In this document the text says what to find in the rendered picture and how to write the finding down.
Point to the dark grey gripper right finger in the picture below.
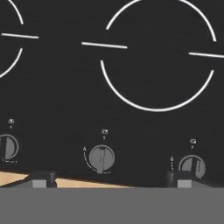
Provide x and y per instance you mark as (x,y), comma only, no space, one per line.
(182,178)

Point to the grey round hob knob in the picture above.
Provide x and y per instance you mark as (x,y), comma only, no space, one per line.
(193,166)
(101,158)
(8,147)

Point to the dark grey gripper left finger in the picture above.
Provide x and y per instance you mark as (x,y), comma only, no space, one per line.
(40,178)

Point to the black glass hob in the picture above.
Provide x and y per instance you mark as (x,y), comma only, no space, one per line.
(116,87)

